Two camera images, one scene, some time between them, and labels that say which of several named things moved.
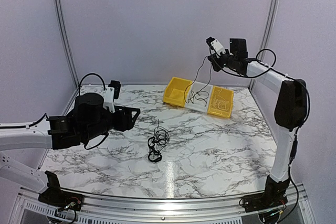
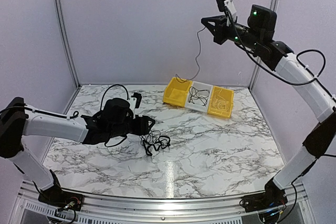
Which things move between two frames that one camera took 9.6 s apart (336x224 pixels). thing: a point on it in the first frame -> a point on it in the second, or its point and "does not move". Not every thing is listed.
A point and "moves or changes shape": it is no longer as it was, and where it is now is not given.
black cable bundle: [156, 143] moves or changes shape
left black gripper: [127, 123] -> [142, 127]
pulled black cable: [200, 91] moves or changes shape
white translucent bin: [198, 96] does not move
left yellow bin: [174, 94] does not move
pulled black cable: [191, 83] -> [201, 94]
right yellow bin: [220, 102] does not move
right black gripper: [217, 67] -> [219, 32]
